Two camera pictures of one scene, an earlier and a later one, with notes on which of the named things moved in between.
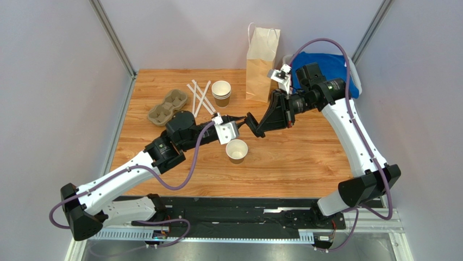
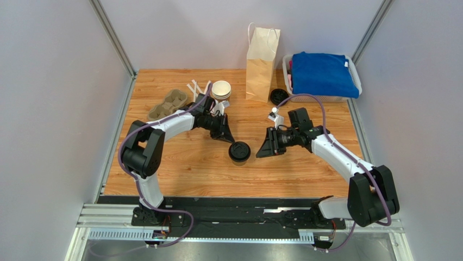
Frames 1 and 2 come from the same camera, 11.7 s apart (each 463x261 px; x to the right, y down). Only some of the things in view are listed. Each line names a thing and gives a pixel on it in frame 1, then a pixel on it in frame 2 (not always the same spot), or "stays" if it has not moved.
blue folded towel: [332, 67] stays
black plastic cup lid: [254, 125] -> [239, 151]
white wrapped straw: [204, 94] stays
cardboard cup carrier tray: [160, 114] stays
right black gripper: [282, 110] -> [273, 141]
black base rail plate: [237, 213] stays
